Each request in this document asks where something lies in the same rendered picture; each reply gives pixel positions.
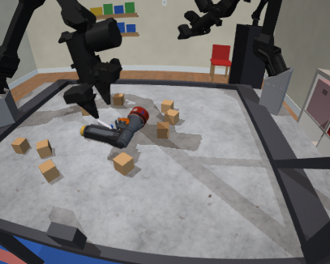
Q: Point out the small tan block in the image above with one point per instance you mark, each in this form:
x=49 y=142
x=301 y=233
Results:
x=20 y=145
x=119 y=99
x=49 y=169
x=172 y=117
x=162 y=130
x=84 y=112
x=166 y=105
x=123 y=163
x=43 y=148

